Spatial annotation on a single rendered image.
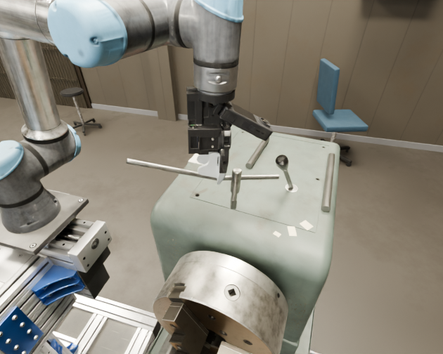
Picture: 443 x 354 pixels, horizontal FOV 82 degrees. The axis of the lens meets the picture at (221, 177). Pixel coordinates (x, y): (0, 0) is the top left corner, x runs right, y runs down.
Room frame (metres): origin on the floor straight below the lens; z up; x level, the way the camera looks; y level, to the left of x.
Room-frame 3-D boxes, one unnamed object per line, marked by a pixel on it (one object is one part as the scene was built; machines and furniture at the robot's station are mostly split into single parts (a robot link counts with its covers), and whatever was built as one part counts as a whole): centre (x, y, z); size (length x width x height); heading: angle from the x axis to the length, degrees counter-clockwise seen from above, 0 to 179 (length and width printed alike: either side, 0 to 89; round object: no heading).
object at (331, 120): (2.72, -1.31, 0.53); 0.62 x 0.59 x 1.06; 72
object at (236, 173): (0.46, -0.03, 1.35); 0.02 x 0.02 x 0.12
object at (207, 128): (0.46, 0.02, 1.53); 0.09 x 0.08 x 0.12; 96
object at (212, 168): (0.44, 0.02, 1.43); 0.06 x 0.03 x 0.09; 96
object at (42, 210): (0.56, 0.59, 1.21); 0.15 x 0.15 x 0.10
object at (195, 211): (0.67, -0.12, 1.06); 0.59 x 0.48 x 0.39; 158
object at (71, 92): (3.46, 2.01, 0.28); 0.47 x 0.45 x 0.56; 77
